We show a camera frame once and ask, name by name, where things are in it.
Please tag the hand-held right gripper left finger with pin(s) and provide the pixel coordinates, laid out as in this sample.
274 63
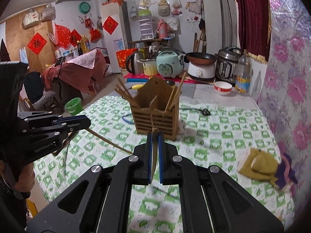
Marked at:
150 155

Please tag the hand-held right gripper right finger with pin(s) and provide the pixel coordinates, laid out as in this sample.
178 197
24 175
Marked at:
160 155

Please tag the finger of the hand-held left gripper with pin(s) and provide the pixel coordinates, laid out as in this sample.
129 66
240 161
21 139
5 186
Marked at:
75 119
77 127

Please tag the single wooden chopstick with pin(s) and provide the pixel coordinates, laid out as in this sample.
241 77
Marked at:
109 142

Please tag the brown slatted utensil holder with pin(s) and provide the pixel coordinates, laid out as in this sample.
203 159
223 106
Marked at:
158 119

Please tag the bunch of wooden chopsticks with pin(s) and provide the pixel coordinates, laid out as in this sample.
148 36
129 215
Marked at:
126 94

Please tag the person's left hand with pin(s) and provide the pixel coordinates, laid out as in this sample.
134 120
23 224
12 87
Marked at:
25 176

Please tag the green trash bin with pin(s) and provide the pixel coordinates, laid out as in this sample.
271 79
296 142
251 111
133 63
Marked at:
73 106

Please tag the dark red furniture cover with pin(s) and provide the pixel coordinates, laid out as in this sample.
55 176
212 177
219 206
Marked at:
77 72

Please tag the green and white checked tablecloth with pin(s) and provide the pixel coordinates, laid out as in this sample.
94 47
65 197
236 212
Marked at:
218 131

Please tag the yellow cooking oil jug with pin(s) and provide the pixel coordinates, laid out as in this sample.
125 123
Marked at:
85 45

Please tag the red gift bag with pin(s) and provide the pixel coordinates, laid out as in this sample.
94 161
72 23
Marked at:
122 59

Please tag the red diamond paper decoration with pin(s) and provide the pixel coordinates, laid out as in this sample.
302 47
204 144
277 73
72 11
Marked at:
110 25
75 37
37 43

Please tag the steel electric kettle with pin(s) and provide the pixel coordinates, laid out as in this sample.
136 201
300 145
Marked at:
136 63

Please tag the red plastic bag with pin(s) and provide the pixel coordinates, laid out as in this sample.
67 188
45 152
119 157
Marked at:
62 35

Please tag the yellow pot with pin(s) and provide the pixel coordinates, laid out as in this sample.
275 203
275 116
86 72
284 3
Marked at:
149 69

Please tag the white refrigerator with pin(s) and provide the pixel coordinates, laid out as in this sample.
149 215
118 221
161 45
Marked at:
116 41

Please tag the pale green rice cooker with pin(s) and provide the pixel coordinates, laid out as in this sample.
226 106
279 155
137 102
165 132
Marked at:
168 65

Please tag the red and white bowl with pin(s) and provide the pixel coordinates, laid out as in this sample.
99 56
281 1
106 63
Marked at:
222 88

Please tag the white electric cooker base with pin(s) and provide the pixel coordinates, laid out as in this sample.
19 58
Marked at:
201 71

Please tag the mustard yellow cloth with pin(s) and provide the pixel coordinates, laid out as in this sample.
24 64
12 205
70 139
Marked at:
260 165

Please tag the copper frying pan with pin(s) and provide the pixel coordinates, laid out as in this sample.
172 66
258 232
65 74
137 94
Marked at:
200 58

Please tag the green plastic basin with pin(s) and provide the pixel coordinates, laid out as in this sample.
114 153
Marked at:
85 7

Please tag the black and silver pressure cooker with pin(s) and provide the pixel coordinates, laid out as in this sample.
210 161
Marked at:
227 65

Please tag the clear plastic oil bottle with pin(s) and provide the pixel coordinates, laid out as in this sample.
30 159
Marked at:
243 77

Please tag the plastic drawer unit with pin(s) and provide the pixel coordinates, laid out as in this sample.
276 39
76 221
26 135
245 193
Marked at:
145 26

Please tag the pink thermos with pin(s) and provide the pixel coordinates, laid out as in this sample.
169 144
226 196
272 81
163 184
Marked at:
163 29

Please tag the purple cloth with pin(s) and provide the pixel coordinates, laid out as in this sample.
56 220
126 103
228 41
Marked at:
288 172

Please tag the heart pattern hanging bag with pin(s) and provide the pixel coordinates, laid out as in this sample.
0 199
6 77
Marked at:
164 8

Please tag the purple floral patterned sheet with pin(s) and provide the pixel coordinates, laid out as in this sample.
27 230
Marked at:
291 77

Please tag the dark red curtain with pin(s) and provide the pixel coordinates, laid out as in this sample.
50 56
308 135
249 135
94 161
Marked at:
252 17

